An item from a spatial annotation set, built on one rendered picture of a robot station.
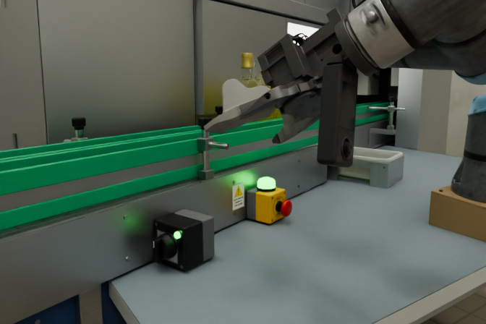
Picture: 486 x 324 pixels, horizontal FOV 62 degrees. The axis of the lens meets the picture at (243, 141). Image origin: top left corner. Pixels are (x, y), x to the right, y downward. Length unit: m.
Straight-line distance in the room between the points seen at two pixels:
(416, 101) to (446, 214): 1.15
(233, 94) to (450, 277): 0.51
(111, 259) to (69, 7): 0.56
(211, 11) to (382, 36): 0.88
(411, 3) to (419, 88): 1.68
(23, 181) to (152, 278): 0.27
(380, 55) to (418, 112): 1.67
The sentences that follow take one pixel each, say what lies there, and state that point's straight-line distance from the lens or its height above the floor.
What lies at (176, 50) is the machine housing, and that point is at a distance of 1.20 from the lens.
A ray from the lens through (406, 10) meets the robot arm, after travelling 0.45.
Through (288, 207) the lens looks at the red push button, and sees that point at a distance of 0.95.
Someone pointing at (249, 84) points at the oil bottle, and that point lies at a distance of 1.17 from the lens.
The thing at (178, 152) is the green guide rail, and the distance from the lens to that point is 0.81.
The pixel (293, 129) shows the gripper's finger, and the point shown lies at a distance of 0.57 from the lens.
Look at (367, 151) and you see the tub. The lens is 1.52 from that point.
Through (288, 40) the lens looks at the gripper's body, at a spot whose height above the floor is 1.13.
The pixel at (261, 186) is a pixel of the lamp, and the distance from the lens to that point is 0.96.
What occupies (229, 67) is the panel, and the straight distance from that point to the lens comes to 1.33.
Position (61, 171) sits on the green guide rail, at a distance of 0.67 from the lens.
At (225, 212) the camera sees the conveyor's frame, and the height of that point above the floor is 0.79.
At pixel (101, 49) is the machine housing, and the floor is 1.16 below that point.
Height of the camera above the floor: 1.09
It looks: 9 degrees down
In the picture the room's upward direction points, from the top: straight up
